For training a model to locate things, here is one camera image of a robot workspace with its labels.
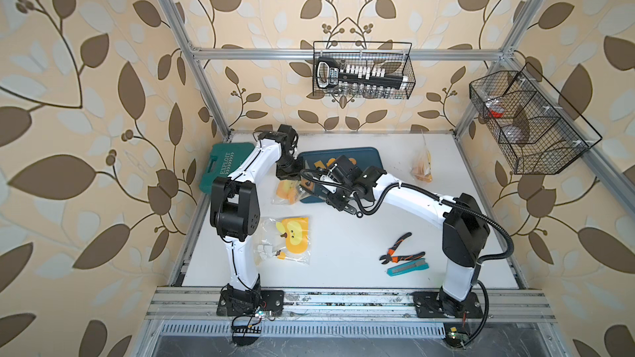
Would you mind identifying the clear resealable duck bag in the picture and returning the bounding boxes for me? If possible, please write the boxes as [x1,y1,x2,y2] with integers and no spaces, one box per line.
[410,133,433,183]

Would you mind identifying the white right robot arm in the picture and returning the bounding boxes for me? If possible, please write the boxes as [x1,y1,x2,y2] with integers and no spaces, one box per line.
[314,155,490,302]

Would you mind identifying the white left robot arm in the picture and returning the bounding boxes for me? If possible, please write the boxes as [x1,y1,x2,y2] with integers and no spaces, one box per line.
[208,124,304,291]

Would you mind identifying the dark blue tray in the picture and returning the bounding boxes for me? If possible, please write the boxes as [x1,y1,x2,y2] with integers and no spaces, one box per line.
[298,147,383,204]

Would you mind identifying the green plastic tool case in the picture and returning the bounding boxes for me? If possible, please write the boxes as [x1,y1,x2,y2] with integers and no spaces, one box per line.
[199,142,255,194]

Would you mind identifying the stack of duck bags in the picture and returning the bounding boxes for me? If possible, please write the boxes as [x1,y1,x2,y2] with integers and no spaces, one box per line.
[254,217,311,264]

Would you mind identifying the orange black pliers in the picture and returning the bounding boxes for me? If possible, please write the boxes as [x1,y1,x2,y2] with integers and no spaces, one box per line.
[379,231,427,264]

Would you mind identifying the black socket set holder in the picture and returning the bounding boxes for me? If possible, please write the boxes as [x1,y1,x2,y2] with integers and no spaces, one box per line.
[314,57,411,90]

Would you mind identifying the teal utility knife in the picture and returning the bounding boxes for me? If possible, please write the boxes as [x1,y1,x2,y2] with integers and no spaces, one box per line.
[387,259,429,277]

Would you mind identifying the red item in basket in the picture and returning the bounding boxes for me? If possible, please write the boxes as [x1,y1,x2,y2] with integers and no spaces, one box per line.
[486,103,506,118]

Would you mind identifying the black corrugated cable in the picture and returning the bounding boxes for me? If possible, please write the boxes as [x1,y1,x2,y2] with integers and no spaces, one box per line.
[299,168,515,348]

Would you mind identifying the black wire basket back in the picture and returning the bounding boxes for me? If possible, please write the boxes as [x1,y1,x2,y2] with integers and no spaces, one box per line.
[313,40,416,100]

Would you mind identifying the black wire basket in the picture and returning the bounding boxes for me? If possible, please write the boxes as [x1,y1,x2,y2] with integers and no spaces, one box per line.
[313,40,416,100]
[469,63,602,175]

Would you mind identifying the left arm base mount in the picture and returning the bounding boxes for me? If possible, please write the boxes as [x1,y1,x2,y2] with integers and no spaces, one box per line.
[217,284,284,347]

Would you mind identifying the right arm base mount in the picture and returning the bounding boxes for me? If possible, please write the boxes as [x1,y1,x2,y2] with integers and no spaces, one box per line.
[411,280,490,350]

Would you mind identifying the black wire basket right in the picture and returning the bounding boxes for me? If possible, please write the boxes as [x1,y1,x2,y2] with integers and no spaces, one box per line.
[469,63,602,175]

